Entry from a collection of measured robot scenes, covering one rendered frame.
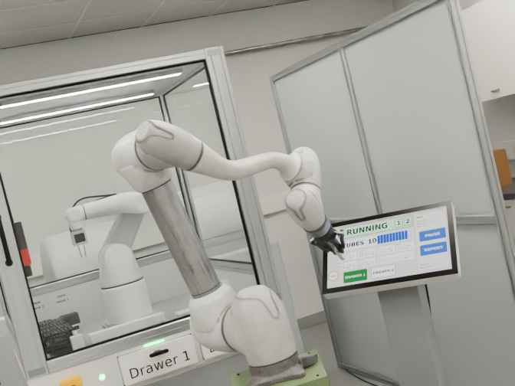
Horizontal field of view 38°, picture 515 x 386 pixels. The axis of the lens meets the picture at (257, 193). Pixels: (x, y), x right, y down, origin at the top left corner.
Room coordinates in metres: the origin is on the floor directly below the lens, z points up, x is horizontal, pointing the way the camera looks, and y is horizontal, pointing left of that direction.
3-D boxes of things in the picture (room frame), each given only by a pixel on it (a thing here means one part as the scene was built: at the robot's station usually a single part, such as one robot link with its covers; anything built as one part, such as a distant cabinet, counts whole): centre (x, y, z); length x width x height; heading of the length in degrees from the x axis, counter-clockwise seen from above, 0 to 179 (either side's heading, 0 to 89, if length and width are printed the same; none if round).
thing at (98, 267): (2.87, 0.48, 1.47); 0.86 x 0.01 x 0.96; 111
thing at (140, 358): (2.82, 0.51, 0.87); 0.29 x 0.02 x 0.11; 111
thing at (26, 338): (3.29, 0.64, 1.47); 1.02 x 0.95 x 1.04; 111
